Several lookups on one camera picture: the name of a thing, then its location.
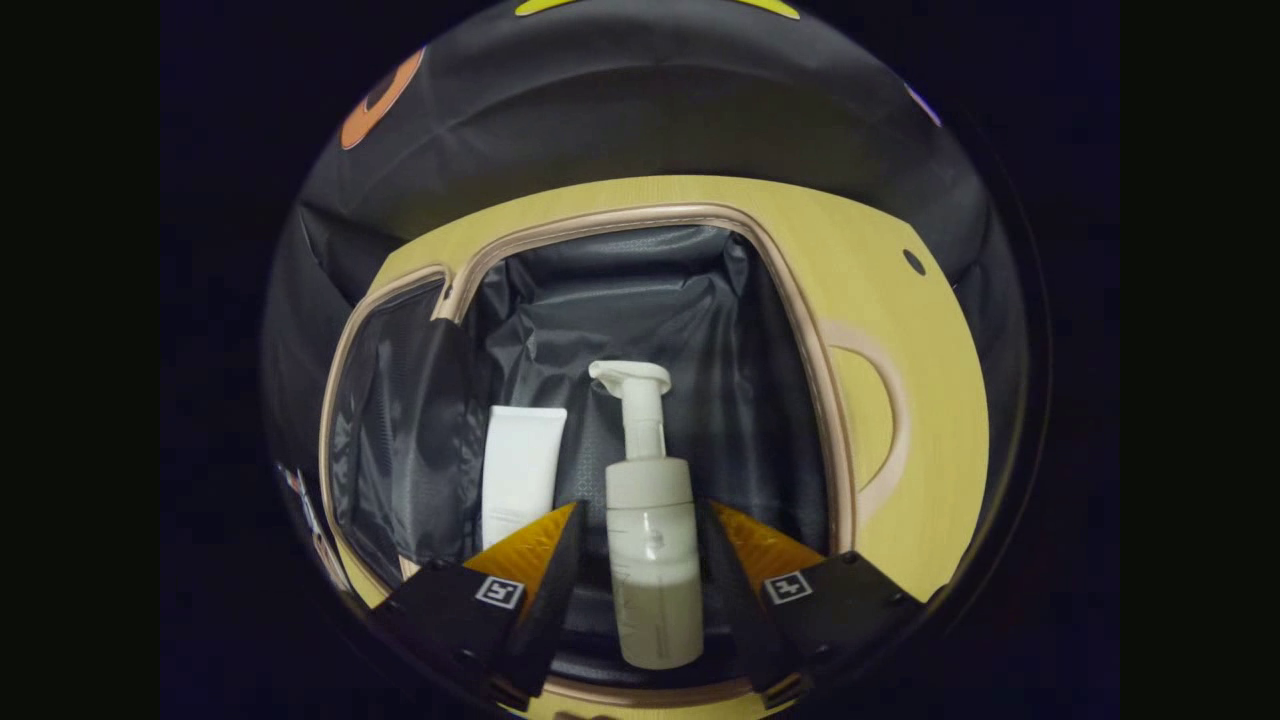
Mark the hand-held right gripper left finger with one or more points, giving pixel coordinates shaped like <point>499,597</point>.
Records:
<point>555,610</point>

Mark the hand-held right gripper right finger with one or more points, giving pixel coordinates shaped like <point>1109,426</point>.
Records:
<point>735,620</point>

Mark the white pump bottle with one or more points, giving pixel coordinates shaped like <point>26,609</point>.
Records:
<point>650,560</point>

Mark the pink hard-shell suitcase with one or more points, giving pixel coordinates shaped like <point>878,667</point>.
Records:
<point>690,300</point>

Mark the colourful printed panel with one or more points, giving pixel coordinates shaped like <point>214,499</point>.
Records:
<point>303,505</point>

